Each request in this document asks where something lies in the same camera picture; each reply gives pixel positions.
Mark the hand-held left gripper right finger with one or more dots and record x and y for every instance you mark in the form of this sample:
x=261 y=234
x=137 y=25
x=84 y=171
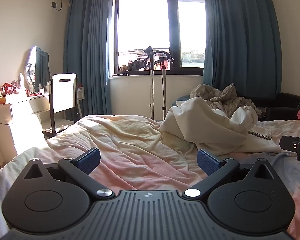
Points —
x=208 y=163

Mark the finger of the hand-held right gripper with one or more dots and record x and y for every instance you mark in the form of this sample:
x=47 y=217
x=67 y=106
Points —
x=290 y=143

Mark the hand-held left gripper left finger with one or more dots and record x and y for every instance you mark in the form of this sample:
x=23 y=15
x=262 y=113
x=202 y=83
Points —
x=88 y=161

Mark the white zip jacket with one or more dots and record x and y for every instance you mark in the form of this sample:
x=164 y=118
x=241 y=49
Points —
x=202 y=120

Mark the beige crumpled clothes pile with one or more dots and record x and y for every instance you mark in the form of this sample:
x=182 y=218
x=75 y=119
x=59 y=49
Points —
x=227 y=97

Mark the dark clothes on windowsill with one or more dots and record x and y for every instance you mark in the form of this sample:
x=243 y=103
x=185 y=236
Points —
x=132 y=65

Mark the black sofa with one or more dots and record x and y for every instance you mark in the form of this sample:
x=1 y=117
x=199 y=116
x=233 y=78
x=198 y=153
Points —
x=285 y=105

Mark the pastel bed blanket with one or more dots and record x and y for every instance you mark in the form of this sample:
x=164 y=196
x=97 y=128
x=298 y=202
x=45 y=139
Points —
x=130 y=140

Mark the blue cloth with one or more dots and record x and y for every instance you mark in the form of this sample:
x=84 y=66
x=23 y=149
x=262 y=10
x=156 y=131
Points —
x=180 y=101

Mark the white chair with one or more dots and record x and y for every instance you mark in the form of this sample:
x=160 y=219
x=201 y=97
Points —
x=63 y=92

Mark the white vanity desk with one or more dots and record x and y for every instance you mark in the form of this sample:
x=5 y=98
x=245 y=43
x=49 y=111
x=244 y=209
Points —
x=22 y=115

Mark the garment steamer stand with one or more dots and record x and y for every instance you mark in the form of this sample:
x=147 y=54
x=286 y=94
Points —
x=152 y=80

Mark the white bottle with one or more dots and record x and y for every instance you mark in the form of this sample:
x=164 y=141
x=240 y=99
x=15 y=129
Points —
x=21 y=81

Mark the blue curtain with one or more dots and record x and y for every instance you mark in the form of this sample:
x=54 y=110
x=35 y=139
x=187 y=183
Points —
x=87 y=55
x=240 y=42

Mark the wavy vanity mirror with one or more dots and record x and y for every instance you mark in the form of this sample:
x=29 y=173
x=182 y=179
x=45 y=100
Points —
x=37 y=65

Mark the dark framed window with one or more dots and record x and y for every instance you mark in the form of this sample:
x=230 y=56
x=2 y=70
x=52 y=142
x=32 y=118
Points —
x=142 y=30

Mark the white wall box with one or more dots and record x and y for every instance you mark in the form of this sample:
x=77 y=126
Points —
x=80 y=93

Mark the black wall outlet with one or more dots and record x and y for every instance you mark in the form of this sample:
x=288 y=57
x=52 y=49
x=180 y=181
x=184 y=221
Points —
x=54 y=5

